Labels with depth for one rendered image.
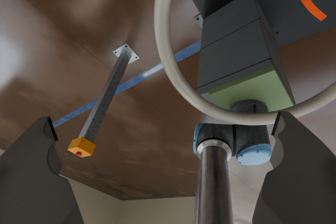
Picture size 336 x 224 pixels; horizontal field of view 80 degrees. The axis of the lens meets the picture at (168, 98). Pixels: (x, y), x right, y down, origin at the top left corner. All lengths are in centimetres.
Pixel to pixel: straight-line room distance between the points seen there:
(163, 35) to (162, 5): 5
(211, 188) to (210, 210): 8
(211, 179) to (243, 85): 45
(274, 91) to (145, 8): 121
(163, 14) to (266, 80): 69
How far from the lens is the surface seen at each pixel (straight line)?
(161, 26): 40
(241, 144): 96
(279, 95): 108
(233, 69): 109
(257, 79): 98
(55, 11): 220
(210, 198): 73
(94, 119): 157
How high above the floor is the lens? 158
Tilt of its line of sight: 40 degrees down
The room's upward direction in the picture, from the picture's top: 168 degrees counter-clockwise
